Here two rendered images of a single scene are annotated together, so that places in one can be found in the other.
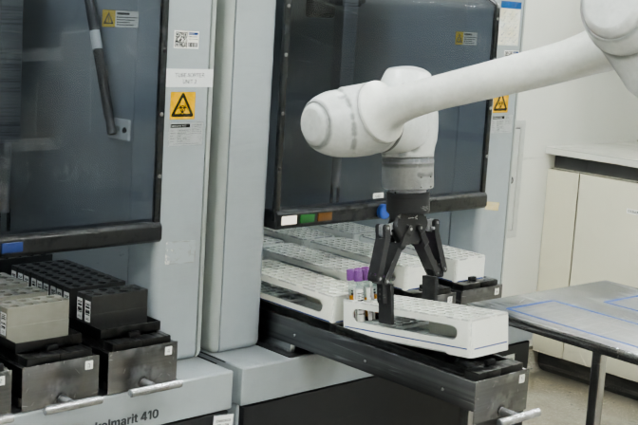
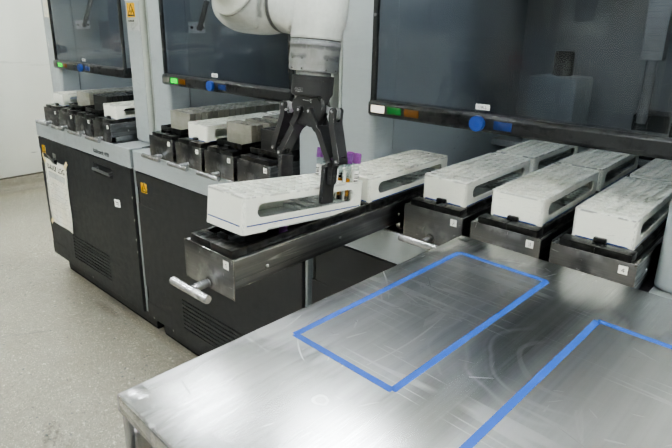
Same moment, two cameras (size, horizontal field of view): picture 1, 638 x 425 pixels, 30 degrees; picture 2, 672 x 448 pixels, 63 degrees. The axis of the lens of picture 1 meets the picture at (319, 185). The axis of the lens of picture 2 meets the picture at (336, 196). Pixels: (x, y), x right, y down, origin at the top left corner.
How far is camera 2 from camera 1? 2.30 m
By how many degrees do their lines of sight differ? 83
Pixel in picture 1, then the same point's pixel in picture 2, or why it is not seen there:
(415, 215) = (309, 98)
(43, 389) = (211, 164)
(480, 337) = (214, 206)
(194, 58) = not seen: outside the picture
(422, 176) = (294, 57)
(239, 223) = (351, 104)
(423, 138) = (288, 16)
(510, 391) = (215, 269)
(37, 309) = (237, 126)
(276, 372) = not seen: hidden behind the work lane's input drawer
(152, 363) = (257, 175)
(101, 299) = (264, 131)
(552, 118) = not seen: outside the picture
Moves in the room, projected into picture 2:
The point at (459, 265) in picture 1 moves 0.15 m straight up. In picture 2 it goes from (579, 215) to (592, 127)
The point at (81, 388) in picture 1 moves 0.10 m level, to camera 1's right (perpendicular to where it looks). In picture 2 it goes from (226, 172) to (222, 182)
